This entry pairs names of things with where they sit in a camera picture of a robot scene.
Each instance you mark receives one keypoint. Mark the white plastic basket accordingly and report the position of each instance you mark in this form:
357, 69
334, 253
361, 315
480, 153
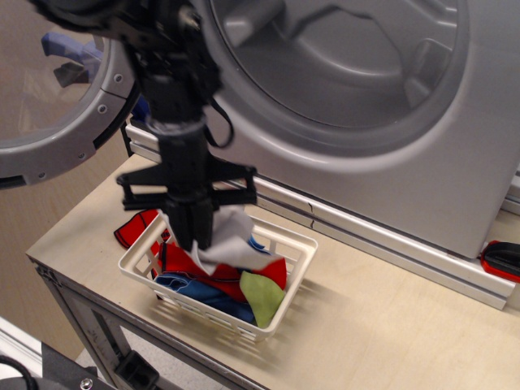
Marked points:
140, 263

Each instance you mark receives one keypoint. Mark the round washing machine door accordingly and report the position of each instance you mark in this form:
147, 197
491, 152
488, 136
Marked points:
47, 130

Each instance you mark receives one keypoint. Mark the red cloth under basket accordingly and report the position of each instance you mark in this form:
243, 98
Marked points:
128, 233

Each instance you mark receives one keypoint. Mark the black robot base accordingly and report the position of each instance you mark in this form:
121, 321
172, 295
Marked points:
45, 368

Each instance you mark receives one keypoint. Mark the grey toy washing machine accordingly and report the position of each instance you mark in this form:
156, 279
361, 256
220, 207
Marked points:
405, 113

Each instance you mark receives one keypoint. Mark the white aluminium rail base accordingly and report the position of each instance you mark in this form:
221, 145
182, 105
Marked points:
345, 231

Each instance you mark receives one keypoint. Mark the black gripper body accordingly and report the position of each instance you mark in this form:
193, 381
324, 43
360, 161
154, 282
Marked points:
187, 173

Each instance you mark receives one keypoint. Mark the blue plastic object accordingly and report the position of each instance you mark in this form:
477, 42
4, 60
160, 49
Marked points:
84, 58

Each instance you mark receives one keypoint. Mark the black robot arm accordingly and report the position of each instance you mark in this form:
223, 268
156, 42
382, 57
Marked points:
177, 76

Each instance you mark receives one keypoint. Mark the green cloth in basket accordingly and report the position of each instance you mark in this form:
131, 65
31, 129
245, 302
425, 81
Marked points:
263, 295

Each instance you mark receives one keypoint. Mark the red cloth in basket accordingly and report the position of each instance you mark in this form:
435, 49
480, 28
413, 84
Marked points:
174, 261

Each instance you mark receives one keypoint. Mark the blue cloth in basket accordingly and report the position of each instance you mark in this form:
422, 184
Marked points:
206, 295

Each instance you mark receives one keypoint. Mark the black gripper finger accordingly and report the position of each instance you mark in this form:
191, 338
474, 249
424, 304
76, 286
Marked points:
178, 218
202, 215

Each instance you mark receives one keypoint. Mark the grey cloth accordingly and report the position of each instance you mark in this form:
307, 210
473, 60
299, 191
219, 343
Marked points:
231, 232

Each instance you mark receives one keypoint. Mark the metal table frame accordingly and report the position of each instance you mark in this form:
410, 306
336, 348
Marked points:
100, 325

